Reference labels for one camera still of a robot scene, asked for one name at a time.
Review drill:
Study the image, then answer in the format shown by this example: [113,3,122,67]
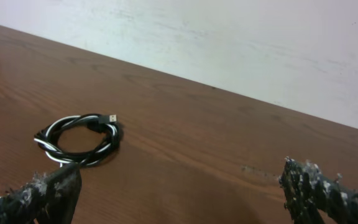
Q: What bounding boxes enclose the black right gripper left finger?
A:
[0,163,82,224]

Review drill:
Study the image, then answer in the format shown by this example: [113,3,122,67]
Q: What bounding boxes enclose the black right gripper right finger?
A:
[278,157,358,224]

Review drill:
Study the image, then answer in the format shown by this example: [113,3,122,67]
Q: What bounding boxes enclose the black USB cable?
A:
[34,113,124,168]

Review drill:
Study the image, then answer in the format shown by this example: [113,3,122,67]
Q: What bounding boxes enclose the white USB cable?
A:
[34,115,118,166]

